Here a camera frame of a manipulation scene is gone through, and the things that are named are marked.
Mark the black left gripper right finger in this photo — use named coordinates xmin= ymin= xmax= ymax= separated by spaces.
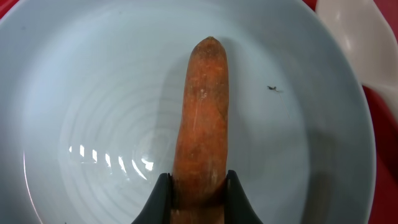
xmin=224 ymin=170 xmax=262 ymax=224

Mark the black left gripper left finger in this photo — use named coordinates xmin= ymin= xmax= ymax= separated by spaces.
xmin=131 ymin=173 xmax=172 ymax=224

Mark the orange carrot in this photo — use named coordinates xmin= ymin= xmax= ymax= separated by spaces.
xmin=170 ymin=37 xmax=229 ymax=223

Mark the light blue plate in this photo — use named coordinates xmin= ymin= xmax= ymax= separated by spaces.
xmin=0 ymin=0 xmax=377 ymax=224

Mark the white plastic spoon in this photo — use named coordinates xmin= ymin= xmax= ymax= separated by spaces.
xmin=316 ymin=0 xmax=397 ymax=118

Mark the red serving tray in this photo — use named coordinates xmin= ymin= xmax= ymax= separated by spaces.
xmin=0 ymin=0 xmax=398 ymax=224

